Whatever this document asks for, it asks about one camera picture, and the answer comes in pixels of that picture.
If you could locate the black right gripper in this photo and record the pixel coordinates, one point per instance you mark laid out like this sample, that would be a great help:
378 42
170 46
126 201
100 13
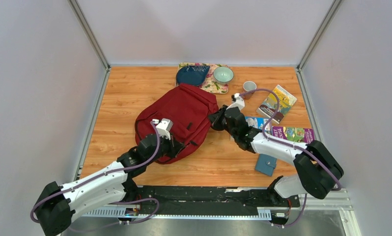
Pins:
215 118

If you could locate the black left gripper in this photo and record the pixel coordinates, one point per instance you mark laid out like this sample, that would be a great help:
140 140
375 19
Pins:
175 147

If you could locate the blue treehouse book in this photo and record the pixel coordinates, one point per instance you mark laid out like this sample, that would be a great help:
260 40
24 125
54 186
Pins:
256 122

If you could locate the red student backpack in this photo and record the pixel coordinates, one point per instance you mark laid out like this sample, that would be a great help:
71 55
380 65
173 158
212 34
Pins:
188 107

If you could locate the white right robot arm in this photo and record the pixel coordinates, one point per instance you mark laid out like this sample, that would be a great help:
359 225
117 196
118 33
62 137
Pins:
317 171

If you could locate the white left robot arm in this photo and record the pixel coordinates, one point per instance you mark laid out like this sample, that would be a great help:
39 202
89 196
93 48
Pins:
60 205

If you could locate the floral rectangular tray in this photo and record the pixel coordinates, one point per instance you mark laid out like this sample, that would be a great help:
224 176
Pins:
210 84

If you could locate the yellow and teal paperback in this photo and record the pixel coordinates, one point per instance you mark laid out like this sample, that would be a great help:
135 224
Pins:
268 107

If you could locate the pink patterned mug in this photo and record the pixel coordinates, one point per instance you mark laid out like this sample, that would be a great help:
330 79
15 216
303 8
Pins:
248 86

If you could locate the pale green ceramic bowl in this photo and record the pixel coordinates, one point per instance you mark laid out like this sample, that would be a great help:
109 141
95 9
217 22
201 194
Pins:
223 75

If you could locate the blue leather wallet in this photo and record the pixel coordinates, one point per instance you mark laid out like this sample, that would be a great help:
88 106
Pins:
266 164

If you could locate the dark blue leaf plate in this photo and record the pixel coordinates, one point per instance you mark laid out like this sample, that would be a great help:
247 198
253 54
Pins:
194 75

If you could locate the purple treehouse book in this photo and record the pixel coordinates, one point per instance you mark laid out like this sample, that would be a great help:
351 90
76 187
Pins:
301 135

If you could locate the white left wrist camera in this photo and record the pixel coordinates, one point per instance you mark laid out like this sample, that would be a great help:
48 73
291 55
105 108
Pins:
163 127

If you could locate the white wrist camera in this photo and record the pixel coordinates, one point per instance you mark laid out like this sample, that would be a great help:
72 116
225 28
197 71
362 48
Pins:
163 127
237 101

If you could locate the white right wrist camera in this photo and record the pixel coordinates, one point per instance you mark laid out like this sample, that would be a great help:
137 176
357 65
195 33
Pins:
237 101

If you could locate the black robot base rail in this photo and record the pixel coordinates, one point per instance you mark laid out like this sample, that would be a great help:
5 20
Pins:
209 201

